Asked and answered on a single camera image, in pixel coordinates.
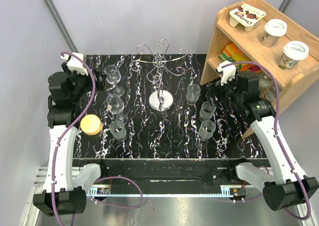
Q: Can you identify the clear wine glass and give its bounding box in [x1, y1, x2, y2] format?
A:
[105, 65, 125, 96]
[107, 94, 128, 124]

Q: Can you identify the near paper coffee cup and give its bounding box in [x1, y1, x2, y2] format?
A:
[278, 41, 309, 70]

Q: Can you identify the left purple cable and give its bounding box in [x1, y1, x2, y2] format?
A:
[51, 51, 144, 226]

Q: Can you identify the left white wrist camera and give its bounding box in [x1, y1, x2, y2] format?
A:
[60, 54, 88, 76]

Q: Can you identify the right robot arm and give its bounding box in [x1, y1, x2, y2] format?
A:
[206, 71, 319, 211]

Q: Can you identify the far paper coffee cup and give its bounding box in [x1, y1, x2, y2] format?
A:
[261, 18, 288, 47]

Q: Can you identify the chocolate yogurt cup pack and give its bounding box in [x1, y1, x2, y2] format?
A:
[229, 3, 266, 32]

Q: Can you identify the far clear wine glass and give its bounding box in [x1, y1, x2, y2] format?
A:
[105, 65, 125, 96]

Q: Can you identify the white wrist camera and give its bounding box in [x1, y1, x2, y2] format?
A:
[60, 54, 88, 76]
[216, 60, 236, 86]

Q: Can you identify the left ribbed glass goblet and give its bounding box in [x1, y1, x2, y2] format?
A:
[109, 121, 127, 142]

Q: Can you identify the wooden shelf unit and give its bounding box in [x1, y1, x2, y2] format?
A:
[200, 0, 319, 139]

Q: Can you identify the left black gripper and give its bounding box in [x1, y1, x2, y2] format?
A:
[63, 62, 107, 102]

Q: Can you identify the middle clear wine glass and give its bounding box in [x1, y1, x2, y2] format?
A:
[107, 94, 128, 124]

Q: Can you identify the aluminium rail frame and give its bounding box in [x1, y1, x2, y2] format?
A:
[32, 167, 319, 226]

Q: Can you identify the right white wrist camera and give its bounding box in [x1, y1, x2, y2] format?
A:
[216, 60, 236, 86]

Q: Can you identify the chrome wine glass rack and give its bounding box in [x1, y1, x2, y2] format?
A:
[130, 38, 188, 113]

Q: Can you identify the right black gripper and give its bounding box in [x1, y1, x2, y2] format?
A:
[205, 72, 244, 107]

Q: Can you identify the paper coffee cup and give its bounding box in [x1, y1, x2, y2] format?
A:
[261, 18, 288, 47]
[278, 41, 309, 70]

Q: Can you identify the colourful sponge pack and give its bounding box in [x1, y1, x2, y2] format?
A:
[218, 43, 261, 73]

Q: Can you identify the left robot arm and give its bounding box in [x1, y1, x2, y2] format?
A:
[33, 63, 108, 217]

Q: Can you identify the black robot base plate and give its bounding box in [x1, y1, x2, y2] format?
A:
[72, 157, 272, 196]

